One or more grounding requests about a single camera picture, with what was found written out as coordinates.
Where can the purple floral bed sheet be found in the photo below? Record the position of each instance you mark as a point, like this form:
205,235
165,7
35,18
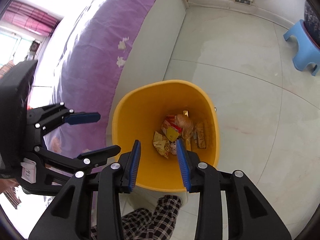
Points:
100,42

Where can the yellow waste bin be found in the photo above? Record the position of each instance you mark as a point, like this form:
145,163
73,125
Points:
140,110

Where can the clear plastic bag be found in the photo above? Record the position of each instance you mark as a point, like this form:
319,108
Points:
185,123

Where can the green and white packet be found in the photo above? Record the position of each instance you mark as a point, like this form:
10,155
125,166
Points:
200,135

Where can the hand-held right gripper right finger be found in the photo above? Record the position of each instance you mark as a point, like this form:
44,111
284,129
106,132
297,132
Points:
183,166

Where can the white and green snack bag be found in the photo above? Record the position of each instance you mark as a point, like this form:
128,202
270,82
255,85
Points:
161,145

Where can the yellow-green wrapper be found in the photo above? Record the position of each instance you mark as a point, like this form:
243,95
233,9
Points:
172,131

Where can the window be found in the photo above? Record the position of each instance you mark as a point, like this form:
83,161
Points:
17,42

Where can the plaid pants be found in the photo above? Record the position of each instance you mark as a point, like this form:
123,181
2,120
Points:
150,220

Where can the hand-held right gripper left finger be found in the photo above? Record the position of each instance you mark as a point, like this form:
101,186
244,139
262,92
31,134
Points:
133,166

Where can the blue plastic stool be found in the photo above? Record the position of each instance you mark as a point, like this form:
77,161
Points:
302,47

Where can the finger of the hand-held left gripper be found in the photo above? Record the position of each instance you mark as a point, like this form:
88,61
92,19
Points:
86,156
82,118

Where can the dark patterned round pot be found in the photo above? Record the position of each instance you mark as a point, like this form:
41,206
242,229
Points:
313,22

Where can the pink curtain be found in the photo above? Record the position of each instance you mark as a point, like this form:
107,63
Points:
32,17

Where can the plaid cloth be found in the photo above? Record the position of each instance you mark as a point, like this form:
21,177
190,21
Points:
11,197

